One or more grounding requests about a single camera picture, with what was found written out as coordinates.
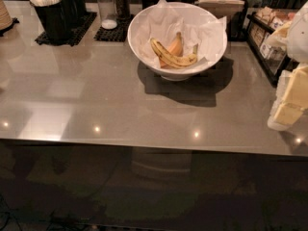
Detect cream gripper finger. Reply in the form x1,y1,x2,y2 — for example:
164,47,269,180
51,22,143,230
268,64,308,131

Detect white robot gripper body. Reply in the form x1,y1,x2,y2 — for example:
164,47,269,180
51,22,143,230
266,2,308,63

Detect spotted yellow banana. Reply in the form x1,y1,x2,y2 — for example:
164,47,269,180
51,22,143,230
150,38,198,68

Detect white ceramic bowl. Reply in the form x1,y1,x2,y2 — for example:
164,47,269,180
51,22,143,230
127,1,228,82

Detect black condiment packet rack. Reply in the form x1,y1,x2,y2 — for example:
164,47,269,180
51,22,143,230
246,11,298,87

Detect white paper liner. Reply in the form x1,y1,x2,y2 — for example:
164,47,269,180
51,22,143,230
132,0,228,70

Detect black rubber mat centre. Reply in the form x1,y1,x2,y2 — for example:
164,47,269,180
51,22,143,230
94,15,134,42

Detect black rubber mat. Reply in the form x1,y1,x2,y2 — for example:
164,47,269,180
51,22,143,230
35,11,98,47
94,15,134,42

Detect glass pepper shaker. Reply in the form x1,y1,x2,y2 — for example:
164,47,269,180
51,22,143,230
115,0,131,20

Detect glass salt shaker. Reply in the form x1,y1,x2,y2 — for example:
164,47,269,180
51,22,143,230
97,0,117,30

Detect black rubber mat left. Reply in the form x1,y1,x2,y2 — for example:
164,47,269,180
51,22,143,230
35,11,98,47

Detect black cutlery holder rear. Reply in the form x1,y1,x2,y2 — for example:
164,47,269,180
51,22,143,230
61,0,86,28

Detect black cutlery holder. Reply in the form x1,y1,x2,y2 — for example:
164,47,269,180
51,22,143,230
61,0,86,28
29,0,70,43

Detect black cutlery holder front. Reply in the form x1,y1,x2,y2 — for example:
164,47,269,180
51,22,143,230
29,0,70,43

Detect stack of brown cups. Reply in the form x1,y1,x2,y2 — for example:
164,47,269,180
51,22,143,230
0,0,13,30

